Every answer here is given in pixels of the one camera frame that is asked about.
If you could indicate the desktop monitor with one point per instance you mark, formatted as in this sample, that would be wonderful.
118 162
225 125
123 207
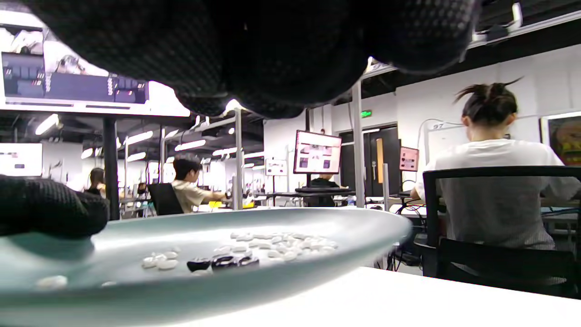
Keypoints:
317 152

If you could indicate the black office chair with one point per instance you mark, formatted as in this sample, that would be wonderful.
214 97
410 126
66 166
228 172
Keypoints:
163 200

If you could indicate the black frame chair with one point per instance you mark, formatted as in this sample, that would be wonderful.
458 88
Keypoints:
499 268

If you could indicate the large overhead display screen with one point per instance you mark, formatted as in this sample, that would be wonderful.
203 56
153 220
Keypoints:
81 86

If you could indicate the person's right hand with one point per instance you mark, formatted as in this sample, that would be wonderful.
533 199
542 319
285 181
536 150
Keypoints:
272 45

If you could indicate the green exit sign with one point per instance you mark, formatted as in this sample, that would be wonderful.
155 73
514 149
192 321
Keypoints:
366 113

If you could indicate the scattered white rice grains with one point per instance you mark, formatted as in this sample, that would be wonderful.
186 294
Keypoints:
281 247

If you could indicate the group of coffee beans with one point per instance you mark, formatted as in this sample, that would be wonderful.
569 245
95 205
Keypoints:
222 262

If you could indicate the grey metal pole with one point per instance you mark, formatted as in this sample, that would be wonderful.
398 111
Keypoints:
358 145
238 159

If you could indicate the teal plate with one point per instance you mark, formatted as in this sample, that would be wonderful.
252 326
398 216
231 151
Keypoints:
136 299

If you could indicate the white bright screen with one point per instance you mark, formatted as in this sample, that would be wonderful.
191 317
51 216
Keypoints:
20 159

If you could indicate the small pink monitor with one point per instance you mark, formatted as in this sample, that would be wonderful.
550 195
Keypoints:
408 159

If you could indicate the black pole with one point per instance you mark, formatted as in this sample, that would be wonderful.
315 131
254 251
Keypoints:
111 172

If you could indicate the row of ceiling tube lights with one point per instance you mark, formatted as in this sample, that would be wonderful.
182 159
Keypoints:
47 124

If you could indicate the dark door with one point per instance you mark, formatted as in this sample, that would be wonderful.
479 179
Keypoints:
390 181

